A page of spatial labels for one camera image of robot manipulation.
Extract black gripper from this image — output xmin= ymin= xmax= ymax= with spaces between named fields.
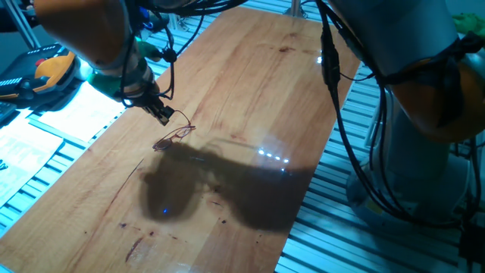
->
xmin=121 ymin=79 xmax=176 ymax=127

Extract red-framed glasses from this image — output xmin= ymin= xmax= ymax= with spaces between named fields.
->
xmin=152 ymin=109 xmax=197 ymax=152

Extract forearm in dark sleeve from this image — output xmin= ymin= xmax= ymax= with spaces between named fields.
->
xmin=0 ymin=9 xmax=39 ymax=33

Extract white computer mouse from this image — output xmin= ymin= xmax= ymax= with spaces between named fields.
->
xmin=74 ymin=56 xmax=94 ymax=81

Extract glossy wooden board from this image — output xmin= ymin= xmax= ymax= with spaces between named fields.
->
xmin=0 ymin=6 xmax=361 ymax=273

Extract orange and black teach pendant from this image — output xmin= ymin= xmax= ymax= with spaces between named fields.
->
xmin=0 ymin=42 xmax=79 ymax=102

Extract black keyboard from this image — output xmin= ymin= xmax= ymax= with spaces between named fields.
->
xmin=0 ymin=101 xmax=18 ymax=124

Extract grey diagonal bar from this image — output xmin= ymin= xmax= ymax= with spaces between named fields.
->
xmin=2 ymin=0 xmax=41 ymax=50

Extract green cloth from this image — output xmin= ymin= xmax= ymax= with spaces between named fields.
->
xmin=451 ymin=13 xmax=485 ymax=39

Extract aluminium frame post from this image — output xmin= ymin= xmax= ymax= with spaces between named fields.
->
xmin=283 ymin=0 xmax=308 ymax=19

